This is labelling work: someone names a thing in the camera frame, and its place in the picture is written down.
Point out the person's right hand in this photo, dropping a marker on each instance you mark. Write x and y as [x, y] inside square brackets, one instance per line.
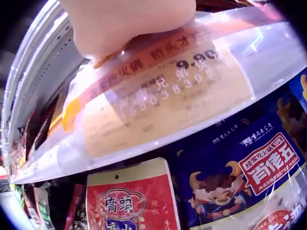
[124, 21]

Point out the full shop shelf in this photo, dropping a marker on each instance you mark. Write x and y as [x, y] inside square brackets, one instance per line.
[215, 172]

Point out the orange and cream price tag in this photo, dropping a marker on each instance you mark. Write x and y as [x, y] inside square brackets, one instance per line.
[163, 100]

